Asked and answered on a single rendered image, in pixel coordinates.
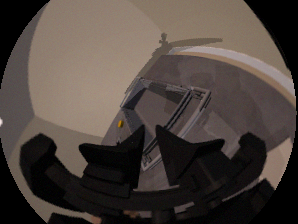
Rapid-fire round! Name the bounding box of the yellow short cylinder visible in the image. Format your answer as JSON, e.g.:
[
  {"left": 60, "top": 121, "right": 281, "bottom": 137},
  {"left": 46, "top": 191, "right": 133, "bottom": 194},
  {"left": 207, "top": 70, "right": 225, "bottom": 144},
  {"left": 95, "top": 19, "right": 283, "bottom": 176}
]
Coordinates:
[{"left": 117, "top": 121, "right": 124, "bottom": 128}]

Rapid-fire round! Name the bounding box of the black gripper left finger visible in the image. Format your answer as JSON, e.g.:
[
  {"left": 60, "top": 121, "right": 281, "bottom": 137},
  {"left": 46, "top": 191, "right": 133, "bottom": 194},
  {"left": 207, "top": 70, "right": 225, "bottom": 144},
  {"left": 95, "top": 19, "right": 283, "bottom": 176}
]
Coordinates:
[{"left": 78, "top": 125, "right": 145, "bottom": 189}]

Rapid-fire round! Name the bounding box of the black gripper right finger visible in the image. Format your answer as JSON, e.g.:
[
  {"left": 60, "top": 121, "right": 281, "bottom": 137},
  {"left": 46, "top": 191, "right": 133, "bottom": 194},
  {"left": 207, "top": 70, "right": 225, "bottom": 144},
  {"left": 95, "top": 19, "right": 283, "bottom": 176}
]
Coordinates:
[{"left": 156, "top": 125, "right": 225, "bottom": 186}]

